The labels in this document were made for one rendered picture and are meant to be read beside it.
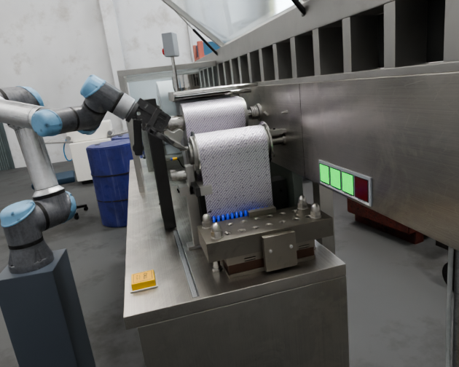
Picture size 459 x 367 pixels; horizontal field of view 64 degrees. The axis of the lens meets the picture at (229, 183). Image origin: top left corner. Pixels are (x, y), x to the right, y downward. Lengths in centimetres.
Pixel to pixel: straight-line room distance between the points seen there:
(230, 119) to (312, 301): 73
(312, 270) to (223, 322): 30
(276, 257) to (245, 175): 30
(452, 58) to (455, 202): 24
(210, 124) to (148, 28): 890
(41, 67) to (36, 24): 98
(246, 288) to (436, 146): 63
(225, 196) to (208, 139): 20
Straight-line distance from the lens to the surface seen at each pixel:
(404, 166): 81
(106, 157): 432
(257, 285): 110
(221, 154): 122
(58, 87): 1047
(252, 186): 127
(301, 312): 121
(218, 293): 108
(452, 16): 72
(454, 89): 71
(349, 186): 98
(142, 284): 118
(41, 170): 156
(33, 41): 1065
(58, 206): 156
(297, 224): 114
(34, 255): 152
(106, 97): 120
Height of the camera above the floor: 146
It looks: 15 degrees down
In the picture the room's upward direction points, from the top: 7 degrees counter-clockwise
